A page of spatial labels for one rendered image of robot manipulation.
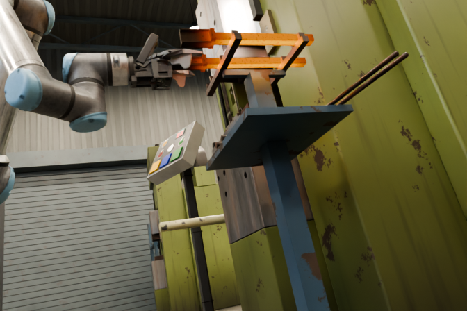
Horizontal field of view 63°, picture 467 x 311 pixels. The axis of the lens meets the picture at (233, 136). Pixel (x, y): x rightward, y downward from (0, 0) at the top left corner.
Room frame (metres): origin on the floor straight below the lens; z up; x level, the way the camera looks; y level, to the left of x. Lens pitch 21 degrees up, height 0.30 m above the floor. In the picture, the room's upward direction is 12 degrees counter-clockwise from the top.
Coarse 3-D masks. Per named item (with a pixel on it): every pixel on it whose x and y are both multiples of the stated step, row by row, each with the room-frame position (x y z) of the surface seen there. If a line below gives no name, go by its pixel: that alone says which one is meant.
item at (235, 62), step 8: (200, 56) 0.98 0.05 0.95; (192, 64) 0.97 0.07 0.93; (200, 64) 0.98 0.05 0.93; (208, 64) 0.99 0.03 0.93; (216, 64) 1.00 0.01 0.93; (232, 64) 1.02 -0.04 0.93; (240, 64) 1.03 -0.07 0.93; (248, 64) 1.04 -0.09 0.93; (256, 64) 1.05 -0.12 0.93; (264, 64) 1.06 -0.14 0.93; (272, 64) 1.07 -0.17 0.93; (280, 64) 1.08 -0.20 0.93; (296, 64) 1.10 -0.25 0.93; (304, 64) 1.11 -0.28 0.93
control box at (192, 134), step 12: (180, 132) 2.04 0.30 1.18; (192, 132) 1.95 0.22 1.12; (168, 144) 2.09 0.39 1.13; (180, 144) 1.96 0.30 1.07; (192, 144) 1.93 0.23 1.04; (156, 156) 2.13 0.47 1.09; (180, 156) 1.89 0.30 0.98; (192, 156) 1.92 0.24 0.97; (168, 168) 1.97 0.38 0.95; (180, 168) 1.95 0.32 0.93; (156, 180) 2.09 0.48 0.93
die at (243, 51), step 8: (224, 48) 1.53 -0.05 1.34; (240, 48) 1.57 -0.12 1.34; (248, 48) 1.58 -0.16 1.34; (256, 48) 1.60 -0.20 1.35; (264, 48) 1.62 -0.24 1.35; (216, 56) 1.61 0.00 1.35; (240, 56) 1.56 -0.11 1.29; (248, 56) 1.58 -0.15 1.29; (256, 56) 1.60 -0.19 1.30; (264, 56) 1.61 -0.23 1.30; (224, 80) 1.71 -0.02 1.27; (232, 80) 1.73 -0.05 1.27
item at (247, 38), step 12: (180, 36) 0.85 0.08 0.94; (192, 36) 0.86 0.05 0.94; (204, 36) 0.87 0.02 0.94; (216, 36) 0.87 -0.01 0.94; (228, 36) 0.89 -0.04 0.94; (252, 36) 0.91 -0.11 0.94; (264, 36) 0.92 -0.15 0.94; (276, 36) 0.94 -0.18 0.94; (288, 36) 0.95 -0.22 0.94; (312, 36) 0.98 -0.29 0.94
